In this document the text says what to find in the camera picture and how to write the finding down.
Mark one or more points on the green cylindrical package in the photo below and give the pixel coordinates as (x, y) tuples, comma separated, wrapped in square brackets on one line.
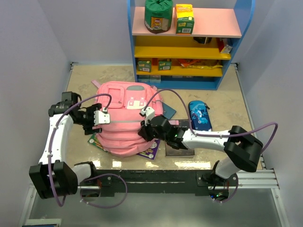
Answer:
[(158, 15)]

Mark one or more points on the yellow snack packet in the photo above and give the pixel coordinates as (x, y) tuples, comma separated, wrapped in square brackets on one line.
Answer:
[(205, 67)]

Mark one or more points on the teal blue wallet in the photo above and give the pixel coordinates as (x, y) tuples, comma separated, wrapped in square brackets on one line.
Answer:
[(168, 111)]

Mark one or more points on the aluminium frame rail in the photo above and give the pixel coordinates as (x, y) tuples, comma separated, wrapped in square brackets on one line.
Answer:
[(258, 180)]

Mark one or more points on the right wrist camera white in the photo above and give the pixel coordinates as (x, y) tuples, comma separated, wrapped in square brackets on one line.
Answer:
[(148, 113)]

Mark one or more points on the blue dinosaur pencil case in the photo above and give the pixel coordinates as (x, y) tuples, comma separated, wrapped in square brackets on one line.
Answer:
[(199, 116)]

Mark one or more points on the yellow green box top shelf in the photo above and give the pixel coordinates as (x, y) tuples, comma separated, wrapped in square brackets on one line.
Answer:
[(184, 19)]

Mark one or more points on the pink student backpack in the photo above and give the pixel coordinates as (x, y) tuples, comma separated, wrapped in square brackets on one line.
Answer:
[(120, 137)]

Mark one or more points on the green box left lower shelf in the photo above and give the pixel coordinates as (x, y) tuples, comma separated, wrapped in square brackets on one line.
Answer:
[(144, 65)]

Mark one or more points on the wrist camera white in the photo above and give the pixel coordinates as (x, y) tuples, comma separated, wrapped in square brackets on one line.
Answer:
[(148, 113), (101, 117)]

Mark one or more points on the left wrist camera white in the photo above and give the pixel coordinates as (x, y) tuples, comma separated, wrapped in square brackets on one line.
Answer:
[(101, 117)]

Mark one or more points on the blue kids shelf unit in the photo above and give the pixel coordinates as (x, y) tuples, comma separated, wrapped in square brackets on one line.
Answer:
[(209, 22)]

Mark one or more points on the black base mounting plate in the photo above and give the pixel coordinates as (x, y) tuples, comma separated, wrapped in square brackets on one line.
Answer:
[(155, 181)]

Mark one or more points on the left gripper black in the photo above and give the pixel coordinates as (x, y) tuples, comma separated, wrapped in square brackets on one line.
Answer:
[(88, 129)]

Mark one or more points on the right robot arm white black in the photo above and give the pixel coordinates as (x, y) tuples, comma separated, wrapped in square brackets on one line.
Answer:
[(242, 149)]

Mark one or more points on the Tale of Two Cities book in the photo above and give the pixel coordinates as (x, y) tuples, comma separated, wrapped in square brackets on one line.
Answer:
[(179, 153)]

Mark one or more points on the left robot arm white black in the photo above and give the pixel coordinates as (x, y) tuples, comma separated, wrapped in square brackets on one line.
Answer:
[(52, 176)]

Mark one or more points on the purple coin book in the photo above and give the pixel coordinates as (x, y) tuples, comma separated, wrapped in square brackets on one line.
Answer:
[(151, 152)]

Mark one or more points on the green box right lower shelf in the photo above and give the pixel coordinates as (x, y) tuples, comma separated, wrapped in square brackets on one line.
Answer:
[(164, 64)]

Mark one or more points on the orange snack packet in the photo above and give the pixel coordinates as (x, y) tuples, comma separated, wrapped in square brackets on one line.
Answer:
[(185, 63)]

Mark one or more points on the red white box on shelf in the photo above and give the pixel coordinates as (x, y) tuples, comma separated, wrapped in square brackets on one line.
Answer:
[(224, 45)]

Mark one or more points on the green coin book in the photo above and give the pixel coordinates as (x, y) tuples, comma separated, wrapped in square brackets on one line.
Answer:
[(93, 140)]

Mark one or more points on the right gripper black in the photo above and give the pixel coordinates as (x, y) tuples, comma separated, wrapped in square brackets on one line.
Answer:
[(144, 132)]

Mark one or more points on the black object middle shelf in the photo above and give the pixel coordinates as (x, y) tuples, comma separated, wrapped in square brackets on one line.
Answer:
[(202, 40)]

